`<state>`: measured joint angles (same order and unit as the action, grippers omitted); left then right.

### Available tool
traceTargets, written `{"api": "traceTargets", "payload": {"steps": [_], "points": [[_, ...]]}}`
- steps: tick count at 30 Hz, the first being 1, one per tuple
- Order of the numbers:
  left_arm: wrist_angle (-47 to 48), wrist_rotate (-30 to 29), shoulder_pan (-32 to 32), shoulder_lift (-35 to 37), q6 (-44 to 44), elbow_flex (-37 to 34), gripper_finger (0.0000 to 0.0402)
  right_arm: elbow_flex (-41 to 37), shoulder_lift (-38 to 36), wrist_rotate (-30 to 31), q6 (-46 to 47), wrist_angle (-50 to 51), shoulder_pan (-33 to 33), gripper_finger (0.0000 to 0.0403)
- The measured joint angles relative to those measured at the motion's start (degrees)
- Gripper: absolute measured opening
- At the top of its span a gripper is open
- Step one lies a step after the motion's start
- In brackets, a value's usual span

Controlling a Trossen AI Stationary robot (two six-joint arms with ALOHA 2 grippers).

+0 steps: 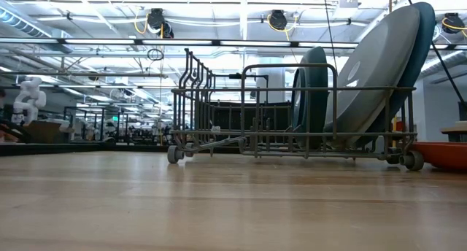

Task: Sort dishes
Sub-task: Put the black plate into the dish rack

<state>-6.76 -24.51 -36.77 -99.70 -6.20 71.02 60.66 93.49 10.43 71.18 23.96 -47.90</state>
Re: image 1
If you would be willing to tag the small teal plate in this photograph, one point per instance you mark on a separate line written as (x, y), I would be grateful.
(315, 79)

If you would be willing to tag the large light blue plate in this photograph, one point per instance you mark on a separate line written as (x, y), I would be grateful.
(376, 72)

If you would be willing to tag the large dark blue plate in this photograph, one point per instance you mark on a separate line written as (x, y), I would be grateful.
(419, 43)

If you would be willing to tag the small orange plate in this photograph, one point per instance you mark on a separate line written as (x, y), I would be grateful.
(445, 155)

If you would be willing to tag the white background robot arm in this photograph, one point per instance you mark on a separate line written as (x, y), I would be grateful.
(31, 97)

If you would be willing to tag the black background panel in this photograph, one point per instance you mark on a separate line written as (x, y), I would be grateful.
(233, 117)

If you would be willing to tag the white round column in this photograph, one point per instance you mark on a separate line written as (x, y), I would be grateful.
(273, 81)

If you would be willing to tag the long ceiling light strip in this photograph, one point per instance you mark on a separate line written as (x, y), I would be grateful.
(102, 41)

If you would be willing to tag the brown box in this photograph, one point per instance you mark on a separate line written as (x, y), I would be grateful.
(45, 132)

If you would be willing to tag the wooden background table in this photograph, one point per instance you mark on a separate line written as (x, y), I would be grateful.
(456, 127)

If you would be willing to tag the person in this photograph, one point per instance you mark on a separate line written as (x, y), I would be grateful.
(6, 131)

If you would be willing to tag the red and white wall sign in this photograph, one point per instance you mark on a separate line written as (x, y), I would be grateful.
(402, 126)

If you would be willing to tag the white ceiling duct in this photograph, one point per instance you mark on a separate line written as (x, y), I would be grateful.
(456, 58)

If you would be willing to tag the silver ceiling duct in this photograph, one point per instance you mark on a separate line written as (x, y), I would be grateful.
(18, 21)

